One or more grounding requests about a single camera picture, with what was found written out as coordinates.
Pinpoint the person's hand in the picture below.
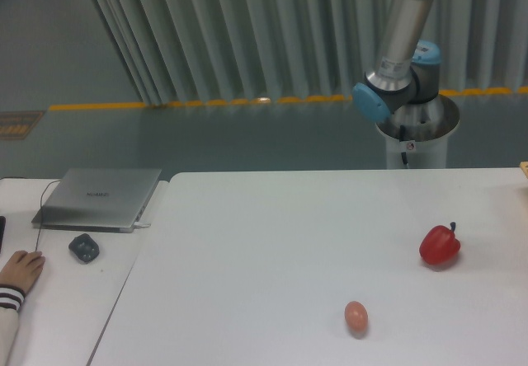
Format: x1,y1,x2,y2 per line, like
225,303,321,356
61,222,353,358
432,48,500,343
1,251,45,294

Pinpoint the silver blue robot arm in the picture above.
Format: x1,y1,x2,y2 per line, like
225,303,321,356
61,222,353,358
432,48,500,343
352,0,433,123

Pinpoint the forearm in white sleeve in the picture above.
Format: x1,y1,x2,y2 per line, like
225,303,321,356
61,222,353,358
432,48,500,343
0,284,26,365

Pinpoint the red bell pepper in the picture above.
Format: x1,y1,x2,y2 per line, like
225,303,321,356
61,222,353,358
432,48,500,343
419,222,461,265

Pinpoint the wooden basket corner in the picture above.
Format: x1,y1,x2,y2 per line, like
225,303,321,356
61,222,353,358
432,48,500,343
519,161,528,178

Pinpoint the black keyboard edge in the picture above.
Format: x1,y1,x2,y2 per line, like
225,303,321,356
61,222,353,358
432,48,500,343
0,215,7,253

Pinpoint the black earbuds case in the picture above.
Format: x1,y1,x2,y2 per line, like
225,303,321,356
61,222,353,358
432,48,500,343
68,233,100,264

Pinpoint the silver closed laptop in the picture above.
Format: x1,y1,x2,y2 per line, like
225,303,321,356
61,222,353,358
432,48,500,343
32,168,162,232

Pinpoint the white usb plug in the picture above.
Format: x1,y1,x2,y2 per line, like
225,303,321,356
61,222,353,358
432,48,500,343
133,222,151,229

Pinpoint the white pleated curtain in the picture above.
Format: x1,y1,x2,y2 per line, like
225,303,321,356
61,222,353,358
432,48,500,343
93,0,527,106

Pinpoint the brown egg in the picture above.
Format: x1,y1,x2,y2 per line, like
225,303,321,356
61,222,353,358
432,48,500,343
344,301,368,334

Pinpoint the black mouse cable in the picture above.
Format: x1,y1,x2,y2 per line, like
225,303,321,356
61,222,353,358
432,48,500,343
32,179,63,256

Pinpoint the black pedestal cable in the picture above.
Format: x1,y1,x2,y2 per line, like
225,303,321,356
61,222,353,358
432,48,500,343
398,124,412,170

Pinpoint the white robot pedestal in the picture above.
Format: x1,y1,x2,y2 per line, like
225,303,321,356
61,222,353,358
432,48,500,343
376,95,460,169

